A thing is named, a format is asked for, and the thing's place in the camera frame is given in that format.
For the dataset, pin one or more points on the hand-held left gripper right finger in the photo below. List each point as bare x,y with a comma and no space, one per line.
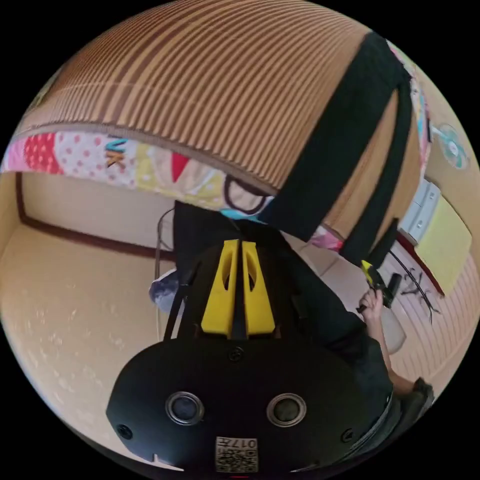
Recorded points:
258,303

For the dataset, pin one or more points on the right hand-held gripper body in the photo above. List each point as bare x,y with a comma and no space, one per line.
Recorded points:
386,290

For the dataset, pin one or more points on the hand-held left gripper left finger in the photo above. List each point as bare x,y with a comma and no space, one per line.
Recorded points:
217,300

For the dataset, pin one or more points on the black pants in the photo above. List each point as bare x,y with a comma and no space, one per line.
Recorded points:
337,150

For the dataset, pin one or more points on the person's right forearm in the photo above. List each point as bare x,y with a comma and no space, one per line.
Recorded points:
393,360

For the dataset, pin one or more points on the person's right hand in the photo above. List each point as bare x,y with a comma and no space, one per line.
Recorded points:
371,305

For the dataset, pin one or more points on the white drawer cabinet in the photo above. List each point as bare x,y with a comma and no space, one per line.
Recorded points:
422,210

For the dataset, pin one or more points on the person's body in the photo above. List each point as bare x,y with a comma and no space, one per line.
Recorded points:
397,416

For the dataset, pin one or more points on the green standing fan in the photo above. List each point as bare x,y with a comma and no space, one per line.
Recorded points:
452,147

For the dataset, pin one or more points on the bed with woven striped mat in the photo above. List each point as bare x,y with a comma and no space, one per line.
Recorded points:
187,75

